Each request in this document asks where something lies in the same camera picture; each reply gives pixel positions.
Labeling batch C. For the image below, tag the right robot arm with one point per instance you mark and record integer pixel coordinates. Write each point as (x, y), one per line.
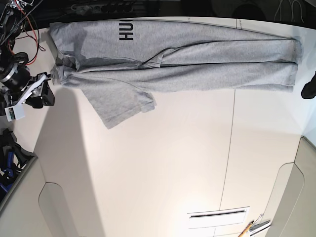
(17, 85)

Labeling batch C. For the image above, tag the grey T-shirt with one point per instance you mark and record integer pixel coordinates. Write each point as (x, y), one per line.
(119, 64)

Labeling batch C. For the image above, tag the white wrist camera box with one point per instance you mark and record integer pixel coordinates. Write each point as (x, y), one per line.
(15, 112)

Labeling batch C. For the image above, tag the black and blue equipment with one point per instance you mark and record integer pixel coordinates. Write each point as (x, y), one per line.
(13, 160)

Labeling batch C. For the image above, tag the wooden handled tool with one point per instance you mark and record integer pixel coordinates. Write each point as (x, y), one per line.
(246, 229)

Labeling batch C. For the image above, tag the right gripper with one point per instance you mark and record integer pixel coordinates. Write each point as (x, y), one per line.
(38, 93)

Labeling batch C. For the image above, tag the white cable slot plate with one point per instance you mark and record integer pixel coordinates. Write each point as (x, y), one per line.
(212, 219)

